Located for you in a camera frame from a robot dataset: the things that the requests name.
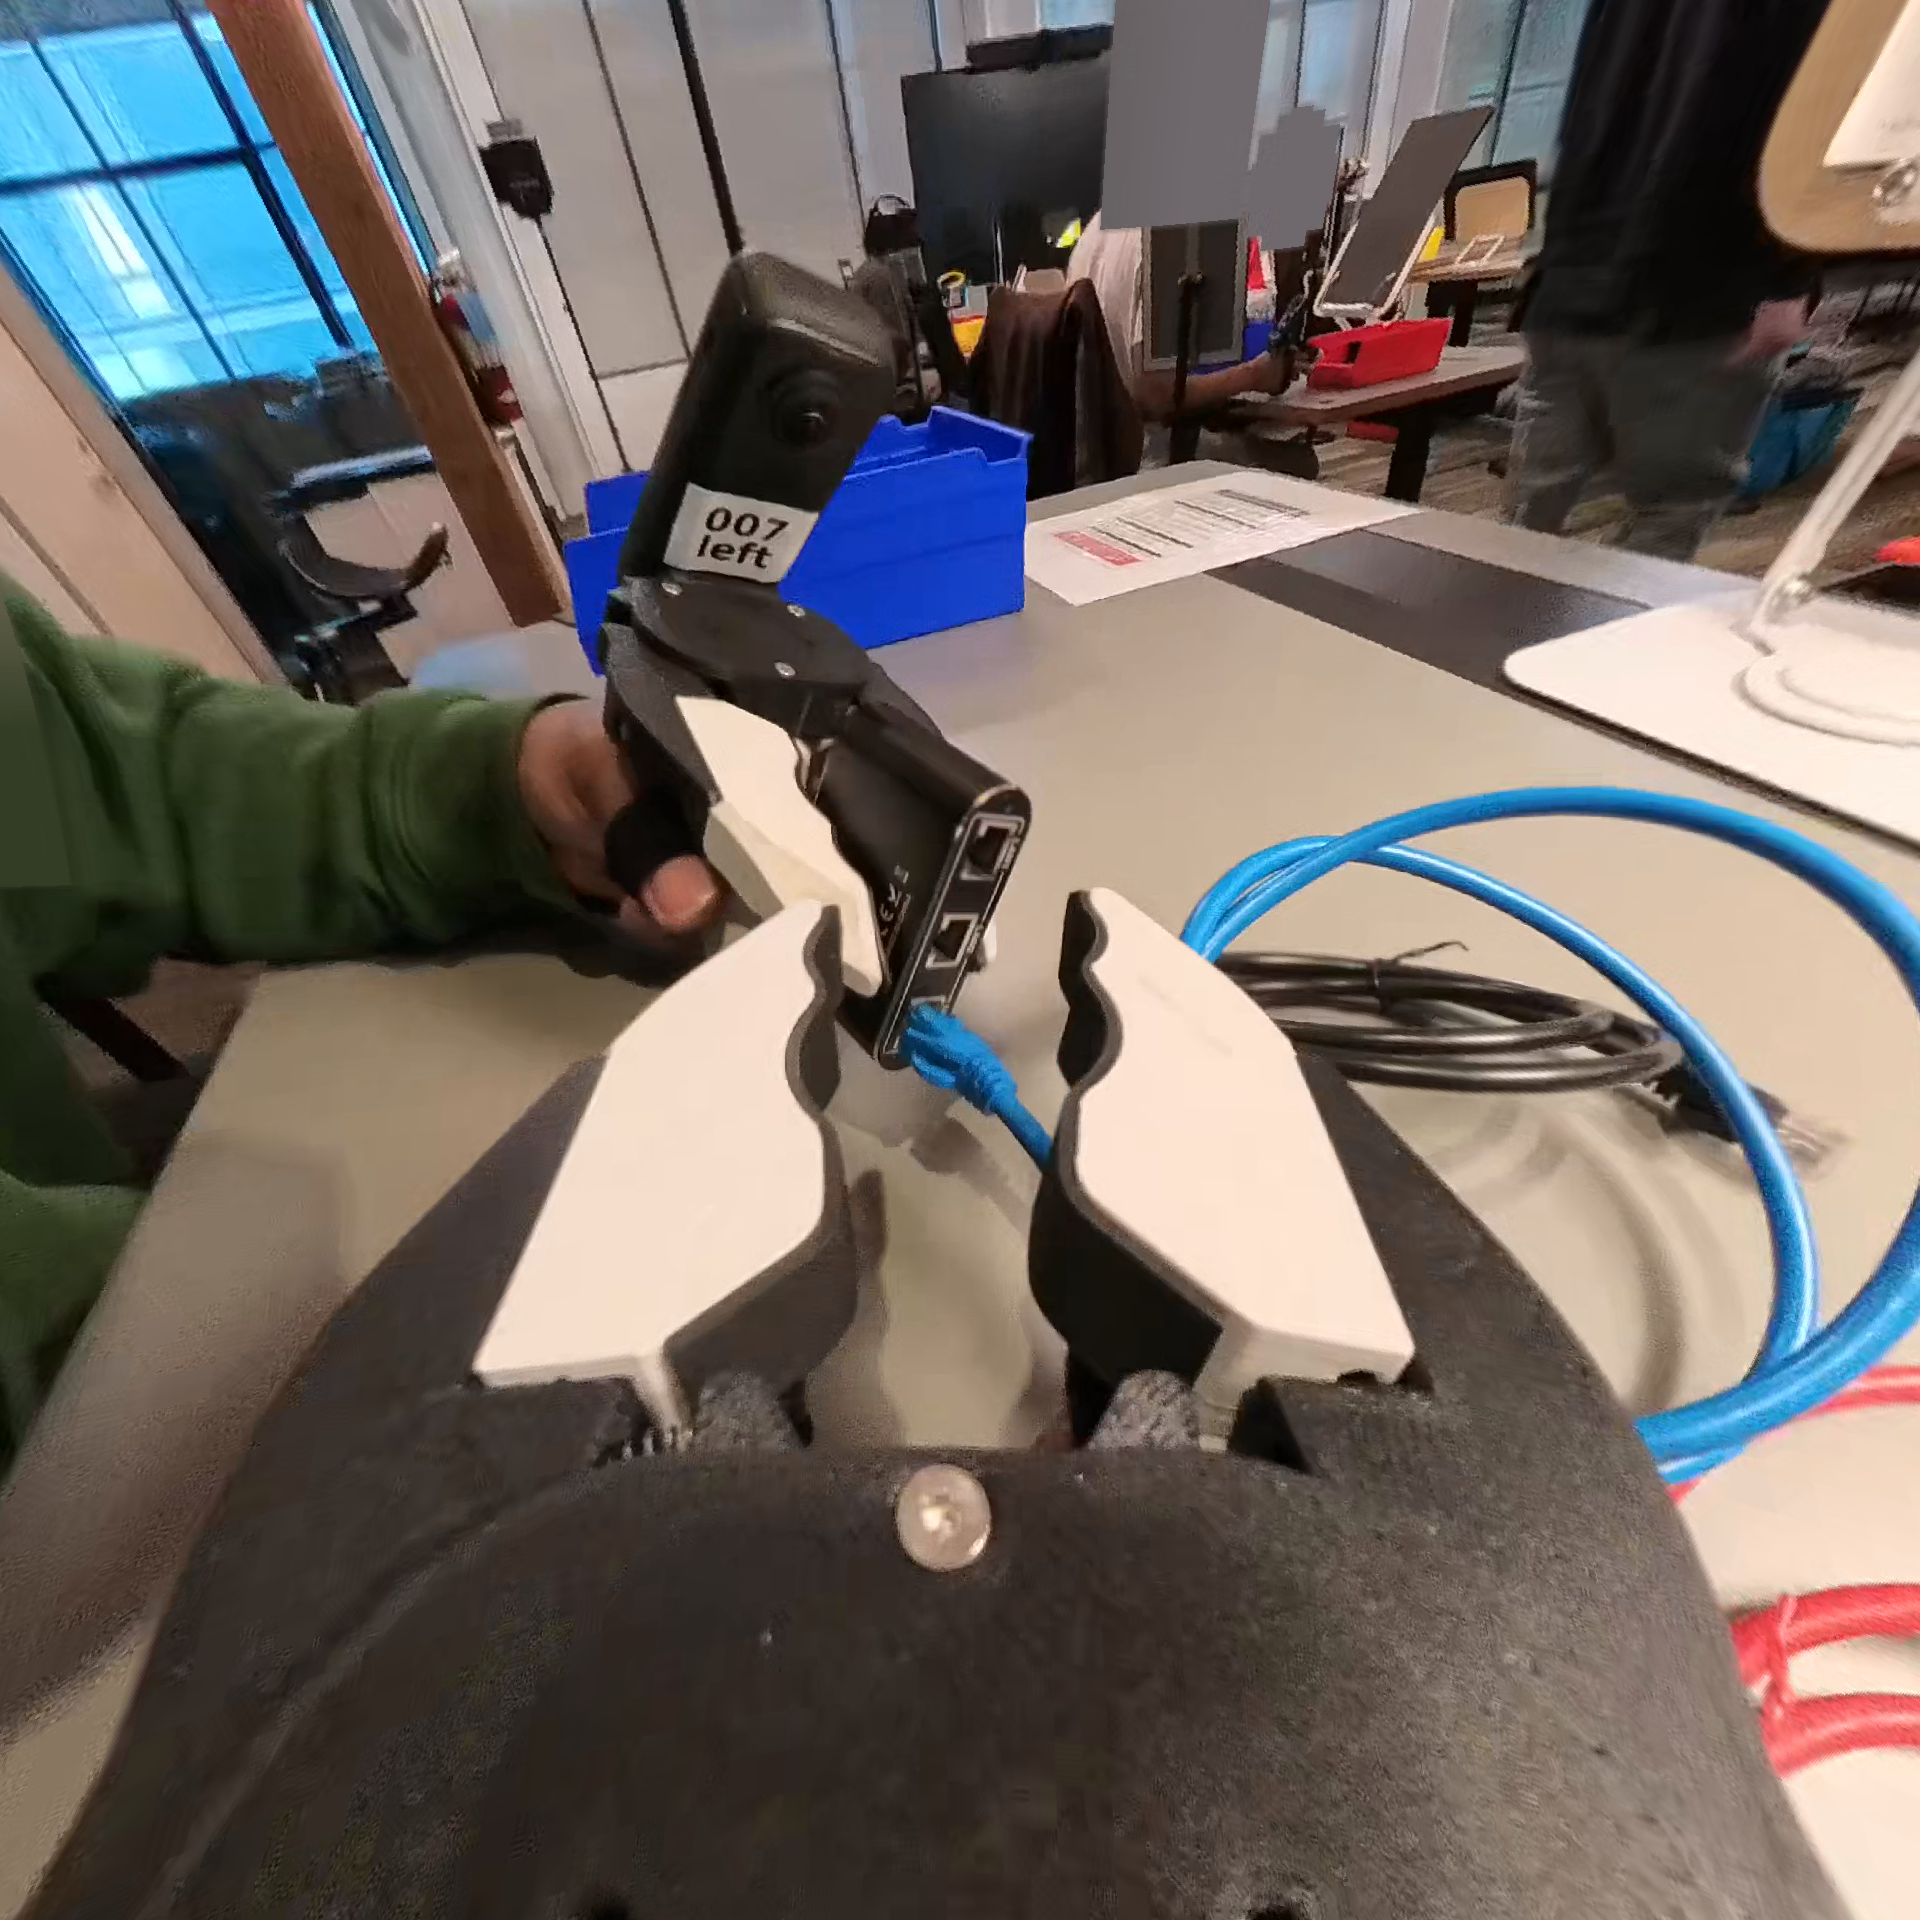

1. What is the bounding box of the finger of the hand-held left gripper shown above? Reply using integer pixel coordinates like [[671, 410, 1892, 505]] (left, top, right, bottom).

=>
[[671, 696, 888, 1001]]

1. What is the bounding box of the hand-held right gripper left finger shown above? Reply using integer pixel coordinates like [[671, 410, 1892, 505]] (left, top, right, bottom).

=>
[[471, 900, 863, 1433]]

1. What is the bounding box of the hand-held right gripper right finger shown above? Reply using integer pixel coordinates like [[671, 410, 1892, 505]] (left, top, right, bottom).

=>
[[1026, 884, 1419, 1424]]

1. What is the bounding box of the black ethernet port hub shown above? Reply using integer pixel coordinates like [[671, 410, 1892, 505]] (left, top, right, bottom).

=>
[[796, 697, 1037, 1074]]

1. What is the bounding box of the blue plastic bin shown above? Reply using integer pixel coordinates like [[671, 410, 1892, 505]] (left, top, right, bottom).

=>
[[563, 404, 1037, 676]]

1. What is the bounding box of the black ethernet cable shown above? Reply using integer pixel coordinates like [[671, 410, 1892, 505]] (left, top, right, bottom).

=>
[[1215, 944, 1840, 1173]]

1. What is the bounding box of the blue ethernet cable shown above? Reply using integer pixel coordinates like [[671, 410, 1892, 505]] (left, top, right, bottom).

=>
[[901, 787, 1920, 1491]]

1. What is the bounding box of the red ethernet cable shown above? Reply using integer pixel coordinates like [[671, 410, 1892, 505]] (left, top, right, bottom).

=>
[[1664, 1365, 1920, 1778]]

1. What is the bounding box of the person's left forearm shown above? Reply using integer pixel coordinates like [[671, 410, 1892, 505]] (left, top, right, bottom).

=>
[[0, 576, 587, 969]]

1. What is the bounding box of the person's left hand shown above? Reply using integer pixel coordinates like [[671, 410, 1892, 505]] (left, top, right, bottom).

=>
[[516, 697, 732, 951]]

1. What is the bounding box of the red fire extinguisher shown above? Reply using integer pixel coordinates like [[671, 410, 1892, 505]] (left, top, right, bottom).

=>
[[432, 248, 527, 429]]

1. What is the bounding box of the brown jacket on chair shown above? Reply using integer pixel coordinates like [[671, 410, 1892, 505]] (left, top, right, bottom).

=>
[[971, 276, 1149, 496]]

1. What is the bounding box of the black monitor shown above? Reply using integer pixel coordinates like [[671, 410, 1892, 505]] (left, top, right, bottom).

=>
[[901, 59, 1116, 288]]

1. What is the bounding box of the black office chair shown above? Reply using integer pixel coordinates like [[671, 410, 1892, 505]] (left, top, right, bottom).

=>
[[270, 517, 453, 704]]

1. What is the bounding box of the grey board on pole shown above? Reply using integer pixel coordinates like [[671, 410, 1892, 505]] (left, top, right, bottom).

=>
[[1143, 217, 1250, 472]]

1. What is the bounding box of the printed paper sheet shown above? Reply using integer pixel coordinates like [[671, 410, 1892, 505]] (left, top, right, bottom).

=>
[[1023, 469, 1419, 608]]

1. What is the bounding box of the person's green sweatshirt torso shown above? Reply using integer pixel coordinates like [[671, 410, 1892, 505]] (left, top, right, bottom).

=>
[[0, 961, 154, 1480]]

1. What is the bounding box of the red plastic bin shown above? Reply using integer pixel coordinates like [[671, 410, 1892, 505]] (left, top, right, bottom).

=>
[[1302, 315, 1456, 396]]

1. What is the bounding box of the long wooden desk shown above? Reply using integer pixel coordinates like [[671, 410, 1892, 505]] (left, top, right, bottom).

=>
[[1171, 344, 1532, 505]]

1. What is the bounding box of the grey laptop on stand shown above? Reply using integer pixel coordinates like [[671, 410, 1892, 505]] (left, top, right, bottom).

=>
[[1319, 103, 1501, 324]]

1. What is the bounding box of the blue bag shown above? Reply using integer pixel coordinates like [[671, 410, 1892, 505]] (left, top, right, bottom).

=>
[[1740, 352, 1864, 505]]

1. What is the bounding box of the round wooden stand head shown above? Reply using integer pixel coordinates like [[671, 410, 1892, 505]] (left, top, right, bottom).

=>
[[1757, 0, 1920, 253]]

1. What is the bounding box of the black wall box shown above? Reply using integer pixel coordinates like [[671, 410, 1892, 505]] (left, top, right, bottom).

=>
[[478, 117, 557, 223]]

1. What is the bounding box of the wooden post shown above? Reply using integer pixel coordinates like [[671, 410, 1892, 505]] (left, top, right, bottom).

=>
[[211, 0, 576, 629]]

